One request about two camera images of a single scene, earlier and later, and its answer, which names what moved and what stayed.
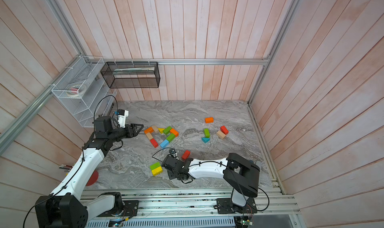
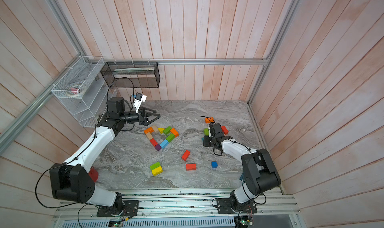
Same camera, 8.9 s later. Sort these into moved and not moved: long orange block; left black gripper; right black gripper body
Moved: right black gripper body; left black gripper
Not moved: long orange block
